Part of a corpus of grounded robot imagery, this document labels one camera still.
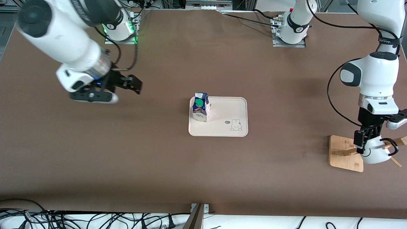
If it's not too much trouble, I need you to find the white power strip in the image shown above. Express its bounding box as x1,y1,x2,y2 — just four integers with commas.
186,0,232,12

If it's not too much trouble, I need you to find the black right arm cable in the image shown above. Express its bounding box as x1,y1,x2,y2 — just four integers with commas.
95,25,139,71

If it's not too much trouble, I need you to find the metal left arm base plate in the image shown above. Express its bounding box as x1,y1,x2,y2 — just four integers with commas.
272,16,306,48

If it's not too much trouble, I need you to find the cream rabbit print tray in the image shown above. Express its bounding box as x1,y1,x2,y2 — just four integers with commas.
189,96,248,137

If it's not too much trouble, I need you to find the thick black looped cable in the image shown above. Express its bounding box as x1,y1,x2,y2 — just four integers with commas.
0,198,49,229

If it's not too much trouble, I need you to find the black cable on table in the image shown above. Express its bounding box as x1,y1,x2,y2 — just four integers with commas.
221,10,281,29

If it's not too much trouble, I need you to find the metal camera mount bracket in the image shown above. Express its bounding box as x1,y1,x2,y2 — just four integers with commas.
183,203,210,229

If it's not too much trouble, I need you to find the blue white milk carton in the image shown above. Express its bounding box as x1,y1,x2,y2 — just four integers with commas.
192,92,212,123

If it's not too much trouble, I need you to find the wooden mug tree stand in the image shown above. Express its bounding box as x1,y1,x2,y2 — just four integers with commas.
329,135,407,173

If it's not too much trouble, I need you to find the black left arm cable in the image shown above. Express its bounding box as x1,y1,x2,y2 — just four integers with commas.
307,0,402,127

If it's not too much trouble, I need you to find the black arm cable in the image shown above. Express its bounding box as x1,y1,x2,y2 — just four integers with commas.
307,0,402,127
95,25,139,71

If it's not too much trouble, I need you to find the white smiley face mug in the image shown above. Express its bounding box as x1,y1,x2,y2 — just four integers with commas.
362,135,399,164

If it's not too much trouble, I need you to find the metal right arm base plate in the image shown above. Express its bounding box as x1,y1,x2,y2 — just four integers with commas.
104,14,138,45

